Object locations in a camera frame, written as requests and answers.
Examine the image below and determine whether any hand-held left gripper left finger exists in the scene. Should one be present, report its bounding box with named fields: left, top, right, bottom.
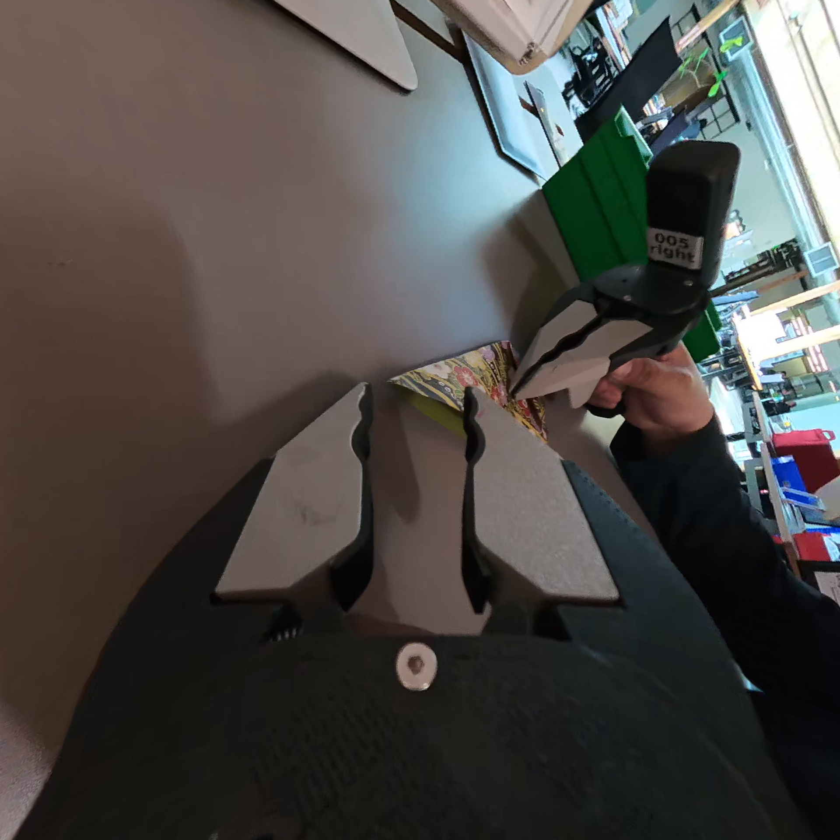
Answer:
left=215, top=382, right=375, bottom=613

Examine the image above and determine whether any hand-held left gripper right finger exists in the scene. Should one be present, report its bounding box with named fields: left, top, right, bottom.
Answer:
left=461, top=387, right=621, bottom=616

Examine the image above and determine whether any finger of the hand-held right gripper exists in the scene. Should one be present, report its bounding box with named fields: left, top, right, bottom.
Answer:
left=516, top=326, right=658, bottom=409
left=509, top=299, right=602, bottom=391

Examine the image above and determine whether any floral patterned origami paper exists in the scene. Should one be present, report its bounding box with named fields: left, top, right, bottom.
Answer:
left=387, top=340, right=550, bottom=448

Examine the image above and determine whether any person's right forearm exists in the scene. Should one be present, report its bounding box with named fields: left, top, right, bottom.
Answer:
left=610, top=413, right=840, bottom=713

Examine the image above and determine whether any person's right hand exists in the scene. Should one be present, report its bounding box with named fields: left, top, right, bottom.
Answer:
left=587, top=344, right=716, bottom=454

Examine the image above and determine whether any green plastic box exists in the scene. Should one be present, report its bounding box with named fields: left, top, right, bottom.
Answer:
left=541, top=105, right=723, bottom=363

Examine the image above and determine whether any black monitor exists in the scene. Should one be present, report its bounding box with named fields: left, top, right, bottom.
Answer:
left=574, top=16, right=685, bottom=142

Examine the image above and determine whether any green potted plant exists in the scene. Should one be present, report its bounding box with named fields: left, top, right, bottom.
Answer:
left=679, top=36, right=746, bottom=101

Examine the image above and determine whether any silver metal tray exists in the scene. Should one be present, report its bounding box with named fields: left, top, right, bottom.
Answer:
left=462, top=29, right=550, bottom=181

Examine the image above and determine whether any blue plastic bin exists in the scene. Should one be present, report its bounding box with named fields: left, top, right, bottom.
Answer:
left=771, top=456, right=809, bottom=494

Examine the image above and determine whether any red plastic bin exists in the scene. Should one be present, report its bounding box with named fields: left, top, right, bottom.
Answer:
left=771, top=430, right=837, bottom=494

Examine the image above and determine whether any pale wooden board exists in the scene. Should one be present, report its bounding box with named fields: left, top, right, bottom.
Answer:
left=430, top=0, right=595, bottom=76

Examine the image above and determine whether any white rounded mat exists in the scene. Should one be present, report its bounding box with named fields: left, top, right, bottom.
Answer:
left=272, top=0, right=419, bottom=91

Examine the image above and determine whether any person's dark clothing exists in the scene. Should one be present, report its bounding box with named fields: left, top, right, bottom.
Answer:
left=748, top=689, right=840, bottom=840

